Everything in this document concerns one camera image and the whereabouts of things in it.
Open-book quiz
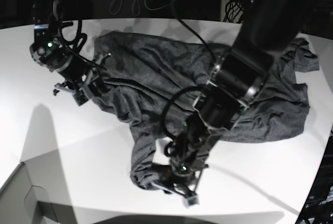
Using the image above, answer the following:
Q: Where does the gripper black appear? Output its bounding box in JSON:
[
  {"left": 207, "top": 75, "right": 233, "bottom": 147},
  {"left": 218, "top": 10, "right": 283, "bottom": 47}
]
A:
[
  {"left": 53, "top": 52, "right": 112, "bottom": 97},
  {"left": 153, "top": 163, "right": 208, "bottom": 198}
]

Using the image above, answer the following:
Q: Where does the dark grey t-shirt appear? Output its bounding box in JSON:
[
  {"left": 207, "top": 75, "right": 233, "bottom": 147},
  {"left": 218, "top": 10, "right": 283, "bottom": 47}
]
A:
[{"left": 93, "top": 31, "right": 319, "bottom": 190}]

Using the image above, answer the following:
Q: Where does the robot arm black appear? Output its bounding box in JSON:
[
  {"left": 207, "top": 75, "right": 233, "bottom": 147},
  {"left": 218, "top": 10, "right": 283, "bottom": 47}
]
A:
[
  {"left": 152, "top": 0, "right": 320, "bottom": 201},
  {"left": 30, "top": 0, "right": 104, "bottom": 105}
]

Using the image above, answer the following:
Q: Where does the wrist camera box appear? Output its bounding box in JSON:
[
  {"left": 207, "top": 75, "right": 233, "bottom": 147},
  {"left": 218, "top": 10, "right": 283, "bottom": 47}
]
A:
[
  {"left": 183, "top": 194, "right": 199, "bottom": 208},
  {"left": 73, "top": 91, "right": 88, "bottom": 106}
]

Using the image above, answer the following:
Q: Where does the black cable bundle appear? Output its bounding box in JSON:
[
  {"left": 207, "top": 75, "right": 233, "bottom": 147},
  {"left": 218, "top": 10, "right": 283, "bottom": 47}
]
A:
[{"left": 224, "top": 0, "right": 245, "bottom": 24}]

